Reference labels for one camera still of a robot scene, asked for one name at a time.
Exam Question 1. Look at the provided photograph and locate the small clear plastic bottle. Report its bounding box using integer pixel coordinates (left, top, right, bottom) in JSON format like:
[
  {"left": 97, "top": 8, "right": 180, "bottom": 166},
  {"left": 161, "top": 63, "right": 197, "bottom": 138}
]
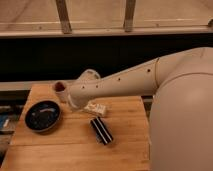
[{"left": 83, "top": 103, "right": 107, "bottom": 117}]

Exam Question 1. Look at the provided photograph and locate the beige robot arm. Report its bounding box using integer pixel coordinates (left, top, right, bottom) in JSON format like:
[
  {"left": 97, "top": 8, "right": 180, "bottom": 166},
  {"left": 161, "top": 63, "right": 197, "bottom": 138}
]
[{"left": 69, "top": 47, "right": 213, "bottom": 171}]

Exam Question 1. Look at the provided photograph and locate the white cup with brown contents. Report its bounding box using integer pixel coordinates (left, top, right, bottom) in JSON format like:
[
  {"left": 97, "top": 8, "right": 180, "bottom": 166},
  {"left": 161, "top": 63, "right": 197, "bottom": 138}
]
[{"left": 52, "top": 80, "right": 68, "bottom": 103}]

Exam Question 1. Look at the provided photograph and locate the black white striped block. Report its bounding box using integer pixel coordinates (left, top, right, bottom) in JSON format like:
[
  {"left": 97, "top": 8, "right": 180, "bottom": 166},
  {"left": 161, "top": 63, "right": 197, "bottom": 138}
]
[{"left": 90, "top": 117, "right": 114, "bottom": 145}]

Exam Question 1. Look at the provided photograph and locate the dark blue bowl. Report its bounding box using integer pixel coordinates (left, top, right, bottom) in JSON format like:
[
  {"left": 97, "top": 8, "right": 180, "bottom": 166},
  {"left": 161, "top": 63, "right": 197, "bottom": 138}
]
[{"left": 25, "top": 100, "right": 61, "bottom": 132}]

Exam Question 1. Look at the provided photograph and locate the wooden table rail frame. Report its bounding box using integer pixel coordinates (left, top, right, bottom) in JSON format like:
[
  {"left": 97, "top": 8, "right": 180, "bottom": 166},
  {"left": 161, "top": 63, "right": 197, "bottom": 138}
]
[{"left": 0, "top": 0, "right": 213, "bottom": 37}]

